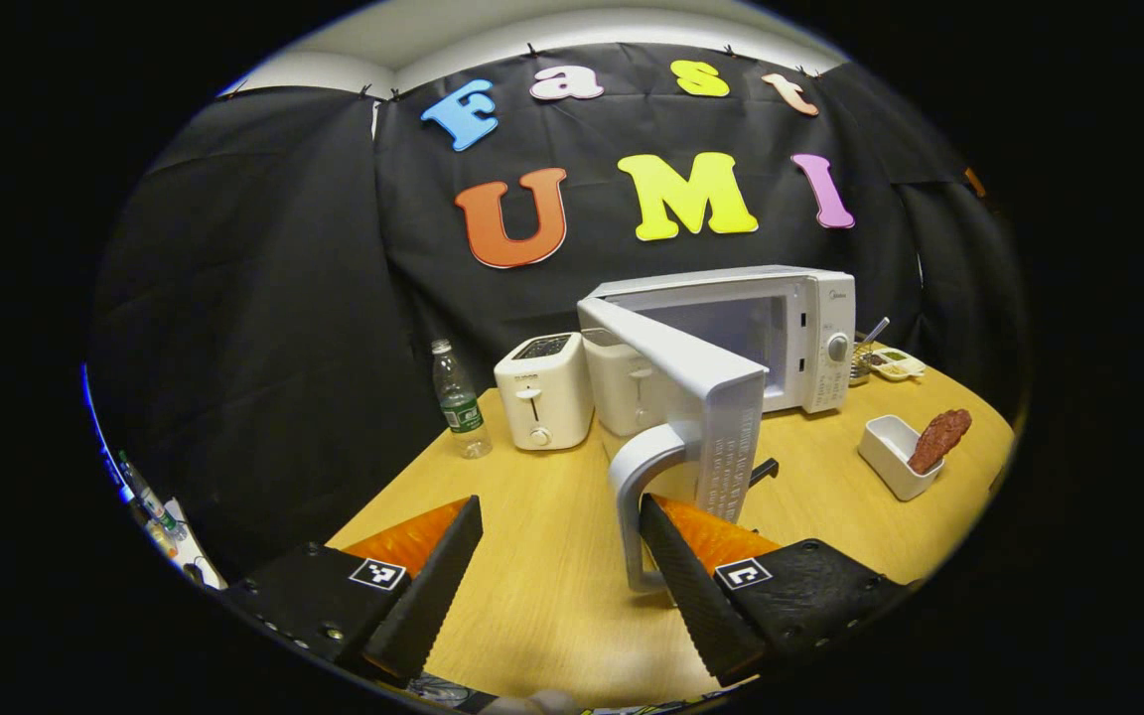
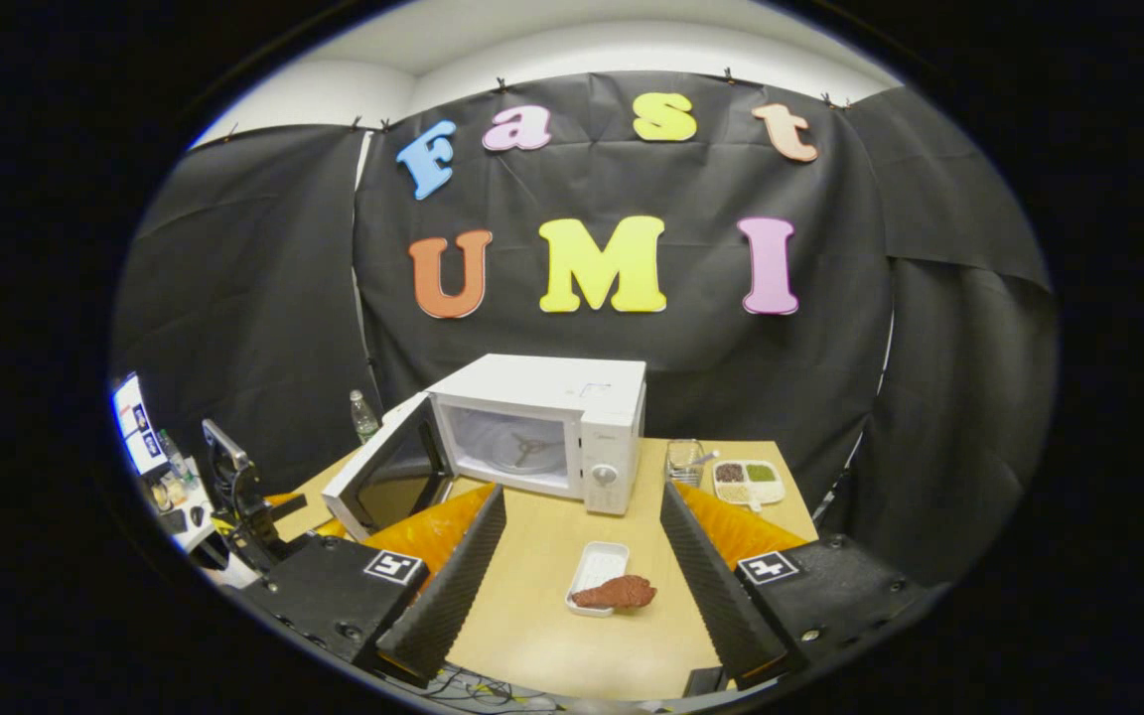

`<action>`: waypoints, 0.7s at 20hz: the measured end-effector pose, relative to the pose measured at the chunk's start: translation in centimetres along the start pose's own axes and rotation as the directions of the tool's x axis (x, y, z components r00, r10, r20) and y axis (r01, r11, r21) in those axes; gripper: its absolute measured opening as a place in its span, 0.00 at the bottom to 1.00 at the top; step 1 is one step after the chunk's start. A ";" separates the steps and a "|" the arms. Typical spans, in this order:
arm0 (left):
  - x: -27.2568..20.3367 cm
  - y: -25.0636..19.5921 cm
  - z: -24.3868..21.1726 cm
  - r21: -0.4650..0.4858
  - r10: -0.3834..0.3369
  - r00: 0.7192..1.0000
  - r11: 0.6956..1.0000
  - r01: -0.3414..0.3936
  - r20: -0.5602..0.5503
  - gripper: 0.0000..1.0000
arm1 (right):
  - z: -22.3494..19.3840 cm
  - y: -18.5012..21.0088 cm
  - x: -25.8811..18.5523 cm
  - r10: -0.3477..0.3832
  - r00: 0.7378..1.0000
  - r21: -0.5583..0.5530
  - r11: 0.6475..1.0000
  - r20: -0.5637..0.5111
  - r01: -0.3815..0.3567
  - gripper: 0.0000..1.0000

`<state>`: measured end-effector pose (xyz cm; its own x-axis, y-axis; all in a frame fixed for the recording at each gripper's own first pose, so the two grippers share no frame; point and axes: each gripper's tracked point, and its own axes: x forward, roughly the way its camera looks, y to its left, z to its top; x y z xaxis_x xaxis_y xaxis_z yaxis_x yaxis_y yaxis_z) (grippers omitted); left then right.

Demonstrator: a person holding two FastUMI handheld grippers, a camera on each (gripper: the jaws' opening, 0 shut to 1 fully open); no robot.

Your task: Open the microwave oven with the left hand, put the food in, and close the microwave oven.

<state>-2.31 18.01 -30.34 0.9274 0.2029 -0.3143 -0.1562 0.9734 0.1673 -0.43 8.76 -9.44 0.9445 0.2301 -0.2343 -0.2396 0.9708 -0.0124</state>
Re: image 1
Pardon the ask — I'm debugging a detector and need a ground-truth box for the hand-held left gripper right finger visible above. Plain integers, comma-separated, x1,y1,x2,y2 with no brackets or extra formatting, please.
639,494,913,688

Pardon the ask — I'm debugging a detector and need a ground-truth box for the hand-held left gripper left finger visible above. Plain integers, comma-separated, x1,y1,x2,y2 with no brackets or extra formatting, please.
220,495,485,684

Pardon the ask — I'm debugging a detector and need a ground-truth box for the white microwave oven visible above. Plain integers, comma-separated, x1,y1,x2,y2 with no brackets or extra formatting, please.
577,264,857,595

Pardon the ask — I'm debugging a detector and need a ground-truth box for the brown meat piece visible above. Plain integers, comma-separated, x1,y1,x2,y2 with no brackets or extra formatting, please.
908,408,973,475

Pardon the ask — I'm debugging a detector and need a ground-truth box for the clear plastic water bottle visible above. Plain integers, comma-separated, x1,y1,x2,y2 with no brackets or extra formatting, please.
431,339,494,460

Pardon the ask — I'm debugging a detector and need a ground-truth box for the divided dish with beans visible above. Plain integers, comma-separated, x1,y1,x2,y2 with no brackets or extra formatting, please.
867,348,928,383

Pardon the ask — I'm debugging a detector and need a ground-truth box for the metal mesh basket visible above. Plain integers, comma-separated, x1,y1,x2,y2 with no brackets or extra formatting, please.
848,340,883,388

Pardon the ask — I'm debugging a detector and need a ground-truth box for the white toaster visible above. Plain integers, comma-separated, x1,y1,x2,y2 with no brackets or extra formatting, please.
494,332,595,452
582,328,673,439

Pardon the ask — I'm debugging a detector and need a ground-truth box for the small white rectangular tray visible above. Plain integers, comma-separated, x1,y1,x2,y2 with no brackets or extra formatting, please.
857,414,945,501

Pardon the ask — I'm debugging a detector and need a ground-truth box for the small green white bottle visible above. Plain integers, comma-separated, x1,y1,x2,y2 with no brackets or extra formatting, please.
117,451,182,537

